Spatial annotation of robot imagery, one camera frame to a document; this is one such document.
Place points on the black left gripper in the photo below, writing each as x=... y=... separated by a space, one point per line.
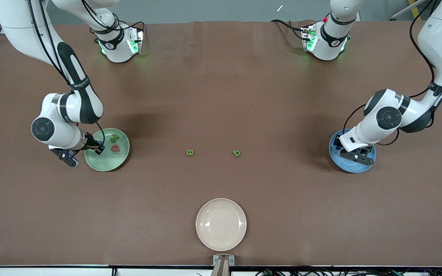
x=337 y=142

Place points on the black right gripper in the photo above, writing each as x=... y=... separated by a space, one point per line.
x=90 y=143

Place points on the pink foam letter Q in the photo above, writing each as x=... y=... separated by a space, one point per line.
x=112 y=148

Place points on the green foam letter N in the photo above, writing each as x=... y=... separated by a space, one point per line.
x=114 y=138

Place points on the green foam capital B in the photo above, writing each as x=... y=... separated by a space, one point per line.
x=190 y=152

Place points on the green foam lowercase b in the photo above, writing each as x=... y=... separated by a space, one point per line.
x=239 y=153

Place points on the light green plate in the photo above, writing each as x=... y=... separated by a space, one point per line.
x=109 y=161

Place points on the blue plate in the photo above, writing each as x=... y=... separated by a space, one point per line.
x=349 y=166

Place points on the brown table cover sheet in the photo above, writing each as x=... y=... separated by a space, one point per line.
x=221 y=96

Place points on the beige plate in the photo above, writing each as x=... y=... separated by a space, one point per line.
x=221 y=224

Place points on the white table edge rail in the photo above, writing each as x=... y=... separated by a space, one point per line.
x=33 y=271

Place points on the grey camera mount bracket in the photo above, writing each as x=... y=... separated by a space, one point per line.
x=223 y=264

